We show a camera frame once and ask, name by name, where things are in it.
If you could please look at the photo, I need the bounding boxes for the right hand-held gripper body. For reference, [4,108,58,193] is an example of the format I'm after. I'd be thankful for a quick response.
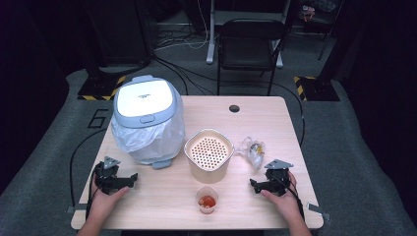
[264,158,295,198]

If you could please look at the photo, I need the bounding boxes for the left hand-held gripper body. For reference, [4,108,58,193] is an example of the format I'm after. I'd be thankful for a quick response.
[93,155,122,196]

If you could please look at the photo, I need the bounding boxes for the clear plastic wrapper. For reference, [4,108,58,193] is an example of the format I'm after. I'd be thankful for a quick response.
[235,136,267,172]

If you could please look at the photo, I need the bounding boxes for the clear plastic trash bag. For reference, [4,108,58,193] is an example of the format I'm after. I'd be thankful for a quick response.
[110,93,187,165]

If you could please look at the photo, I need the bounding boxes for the red food scraps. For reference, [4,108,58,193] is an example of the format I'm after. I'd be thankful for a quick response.
[198,195,217,209]

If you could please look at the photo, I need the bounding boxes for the beige strainer container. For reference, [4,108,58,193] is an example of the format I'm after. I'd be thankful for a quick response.
[183,128,236,185]

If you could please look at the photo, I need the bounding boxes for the clear plastic cup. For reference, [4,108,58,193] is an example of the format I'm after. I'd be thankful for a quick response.
[196,185,220,215]

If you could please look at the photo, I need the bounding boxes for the white grey-blue trash can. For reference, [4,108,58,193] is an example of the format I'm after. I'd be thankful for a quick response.
[111,74,186,171]

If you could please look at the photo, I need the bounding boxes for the person's left hand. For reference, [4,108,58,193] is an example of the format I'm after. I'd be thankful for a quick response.
[88,178,131,224]

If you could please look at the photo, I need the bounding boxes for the person's right hand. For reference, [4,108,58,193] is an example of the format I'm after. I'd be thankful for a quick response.
[260,171,305,224]

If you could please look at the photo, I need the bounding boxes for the black stand with hazard stripes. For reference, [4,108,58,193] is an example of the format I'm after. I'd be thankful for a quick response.
[77,0,128,102]
[293,0,354,102]

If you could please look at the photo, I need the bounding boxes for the black folding chair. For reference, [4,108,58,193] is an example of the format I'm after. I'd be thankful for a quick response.
[215,18,287,97]

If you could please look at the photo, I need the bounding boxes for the black equipment cabinet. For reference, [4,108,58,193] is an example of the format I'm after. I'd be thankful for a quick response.
[94,0,154,67]

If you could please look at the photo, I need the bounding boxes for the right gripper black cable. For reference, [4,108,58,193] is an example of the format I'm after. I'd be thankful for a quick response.
[274,169,306,221]

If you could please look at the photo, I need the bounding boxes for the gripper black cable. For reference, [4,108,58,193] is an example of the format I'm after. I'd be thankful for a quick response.
[85,168,100,221]
[274,169,306,221]

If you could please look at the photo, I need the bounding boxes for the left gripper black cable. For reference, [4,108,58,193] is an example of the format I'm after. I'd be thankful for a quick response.
[85,168,100,221]

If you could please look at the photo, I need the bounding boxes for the black floor cable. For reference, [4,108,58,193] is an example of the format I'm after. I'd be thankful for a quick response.
[272,81,306,148]
[69,128,109,208]

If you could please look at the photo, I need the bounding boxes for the grey metal table bracket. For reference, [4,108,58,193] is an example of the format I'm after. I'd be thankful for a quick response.
[65,203,90,214]
[306,202,330,222]

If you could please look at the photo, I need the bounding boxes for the white floor cable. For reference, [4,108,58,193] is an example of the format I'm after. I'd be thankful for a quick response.
[152,0,211,52]

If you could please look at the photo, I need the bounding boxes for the grey desk frame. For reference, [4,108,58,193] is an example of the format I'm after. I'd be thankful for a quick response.
[205,0,285,69]

